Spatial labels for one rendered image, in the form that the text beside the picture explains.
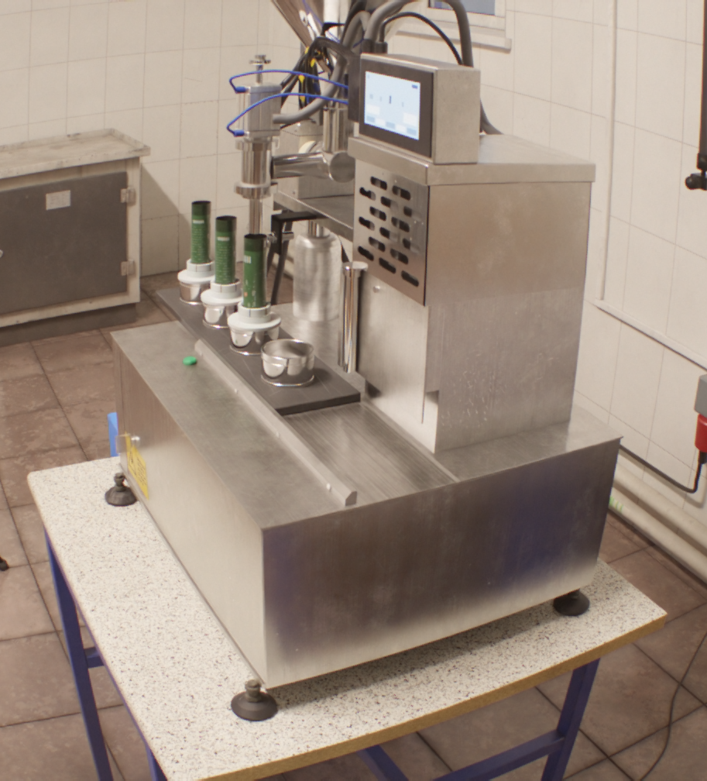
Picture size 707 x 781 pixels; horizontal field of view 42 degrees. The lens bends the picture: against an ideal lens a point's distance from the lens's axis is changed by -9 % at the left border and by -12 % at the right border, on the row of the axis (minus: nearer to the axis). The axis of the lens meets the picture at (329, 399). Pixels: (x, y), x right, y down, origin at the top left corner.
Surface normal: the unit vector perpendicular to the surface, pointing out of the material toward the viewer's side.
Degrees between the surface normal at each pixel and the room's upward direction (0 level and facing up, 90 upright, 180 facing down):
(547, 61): 90
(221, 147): 90
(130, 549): 0
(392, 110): 90
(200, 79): 90
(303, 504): 0
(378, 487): 0
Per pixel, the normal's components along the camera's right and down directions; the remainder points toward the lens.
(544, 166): 0.44, 0.39
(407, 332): -0.90, 0.17
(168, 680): 0.03, -0.91
